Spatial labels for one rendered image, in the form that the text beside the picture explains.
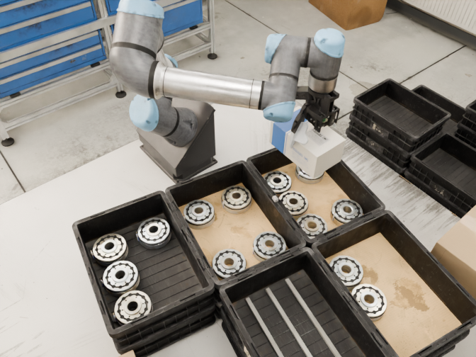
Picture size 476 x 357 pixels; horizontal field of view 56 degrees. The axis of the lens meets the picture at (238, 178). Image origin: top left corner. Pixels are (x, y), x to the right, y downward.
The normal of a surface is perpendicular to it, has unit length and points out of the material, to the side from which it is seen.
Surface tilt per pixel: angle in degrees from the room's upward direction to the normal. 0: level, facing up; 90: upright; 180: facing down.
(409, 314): 0
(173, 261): 0
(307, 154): 90
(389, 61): 0
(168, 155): 44
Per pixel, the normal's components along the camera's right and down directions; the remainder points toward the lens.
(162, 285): 0.01, -0.67
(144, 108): -0.54, -0.03
